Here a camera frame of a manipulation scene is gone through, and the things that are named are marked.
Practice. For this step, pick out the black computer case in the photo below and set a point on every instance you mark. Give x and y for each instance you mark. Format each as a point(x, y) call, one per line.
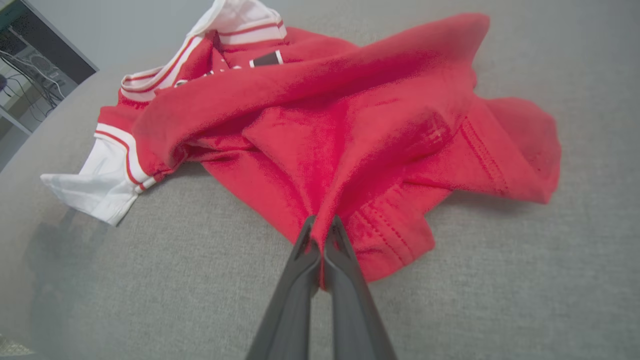
point(55, 47)

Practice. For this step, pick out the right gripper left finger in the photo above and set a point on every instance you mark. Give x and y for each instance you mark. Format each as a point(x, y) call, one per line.
point(287, 310)

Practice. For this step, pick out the grey fabric sofa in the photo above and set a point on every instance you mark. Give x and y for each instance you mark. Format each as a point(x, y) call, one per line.
point(500, 280)

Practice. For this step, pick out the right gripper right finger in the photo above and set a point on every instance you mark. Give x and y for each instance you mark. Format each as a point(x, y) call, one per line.
point(355, 310)

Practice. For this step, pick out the red jersey shirt white sleeves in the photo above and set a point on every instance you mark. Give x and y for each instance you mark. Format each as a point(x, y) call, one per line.
point(325, 125)

